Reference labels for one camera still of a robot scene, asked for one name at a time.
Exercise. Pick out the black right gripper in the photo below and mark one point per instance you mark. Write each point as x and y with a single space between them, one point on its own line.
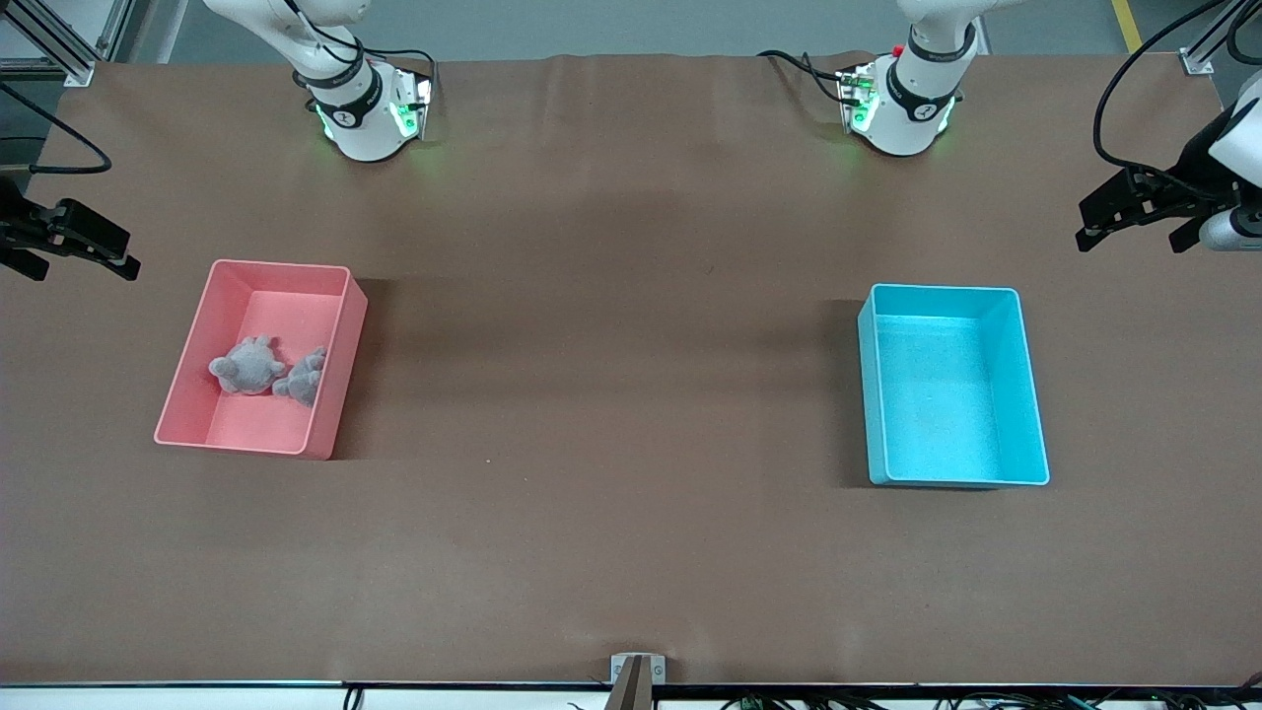
22 229

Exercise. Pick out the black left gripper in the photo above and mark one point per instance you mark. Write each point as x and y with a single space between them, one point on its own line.
1190 171

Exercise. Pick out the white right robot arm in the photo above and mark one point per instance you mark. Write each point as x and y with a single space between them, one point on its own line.
360 123

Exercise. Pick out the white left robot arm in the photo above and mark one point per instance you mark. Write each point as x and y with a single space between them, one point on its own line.
912 123

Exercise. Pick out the pink plastic box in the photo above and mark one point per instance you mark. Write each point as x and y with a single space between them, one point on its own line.
286 316

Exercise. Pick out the blue plastic box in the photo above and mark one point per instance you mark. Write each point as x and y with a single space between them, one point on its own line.
937 394

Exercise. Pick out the table cover sheet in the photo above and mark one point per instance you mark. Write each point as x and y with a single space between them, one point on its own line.
631 513

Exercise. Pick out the aluminium frame post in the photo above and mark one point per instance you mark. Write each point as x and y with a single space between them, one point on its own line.
1205 49
59 44

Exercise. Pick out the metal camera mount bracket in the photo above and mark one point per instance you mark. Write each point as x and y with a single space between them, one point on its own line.
636 675

